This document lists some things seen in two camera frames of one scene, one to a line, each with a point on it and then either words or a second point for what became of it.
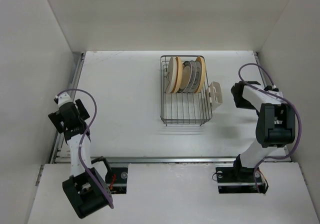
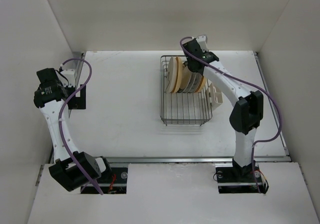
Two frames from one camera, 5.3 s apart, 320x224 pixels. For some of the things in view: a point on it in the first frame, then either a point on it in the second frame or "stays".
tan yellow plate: (179, 72) stays
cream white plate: (172, 74) stays
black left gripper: (56, 117) to (77, 102)
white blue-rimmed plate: (193, 78) stays
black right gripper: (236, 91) to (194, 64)
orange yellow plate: (203, 74) stays
